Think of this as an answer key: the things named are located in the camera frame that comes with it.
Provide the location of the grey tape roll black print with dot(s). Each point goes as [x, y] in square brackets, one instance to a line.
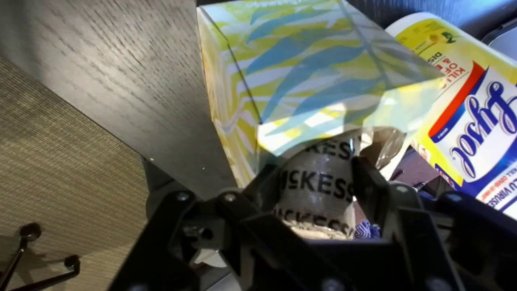
[319, 190]

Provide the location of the grey plastic object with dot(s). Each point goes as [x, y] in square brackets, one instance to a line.
[505, 40]

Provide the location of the yellow disinfecting wipes canister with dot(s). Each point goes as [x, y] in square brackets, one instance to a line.
[476, 121]

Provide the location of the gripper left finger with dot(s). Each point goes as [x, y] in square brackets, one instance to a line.
[210, 246]

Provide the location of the yellow blue patterned tissue box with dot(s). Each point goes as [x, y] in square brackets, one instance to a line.
[307, 68]

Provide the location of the black chair base with casters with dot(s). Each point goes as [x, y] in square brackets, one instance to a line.
[28, 242]

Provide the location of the blue white striped cloth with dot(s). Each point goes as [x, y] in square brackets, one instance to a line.
[366, 231]

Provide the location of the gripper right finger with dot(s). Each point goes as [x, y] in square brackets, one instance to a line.
[444, 242]

